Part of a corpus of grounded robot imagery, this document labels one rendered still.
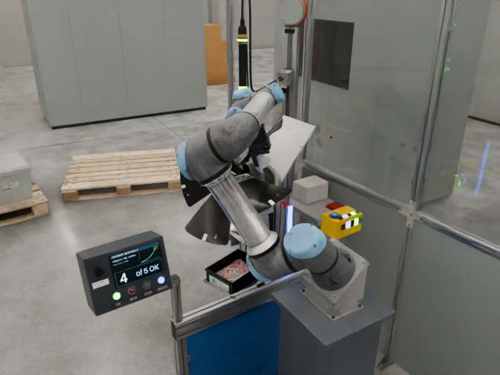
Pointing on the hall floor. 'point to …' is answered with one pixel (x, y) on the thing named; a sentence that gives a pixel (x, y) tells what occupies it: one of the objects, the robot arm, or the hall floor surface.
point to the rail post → (181, 356)
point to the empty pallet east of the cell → (121, 173)
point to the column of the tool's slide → (293, 79)
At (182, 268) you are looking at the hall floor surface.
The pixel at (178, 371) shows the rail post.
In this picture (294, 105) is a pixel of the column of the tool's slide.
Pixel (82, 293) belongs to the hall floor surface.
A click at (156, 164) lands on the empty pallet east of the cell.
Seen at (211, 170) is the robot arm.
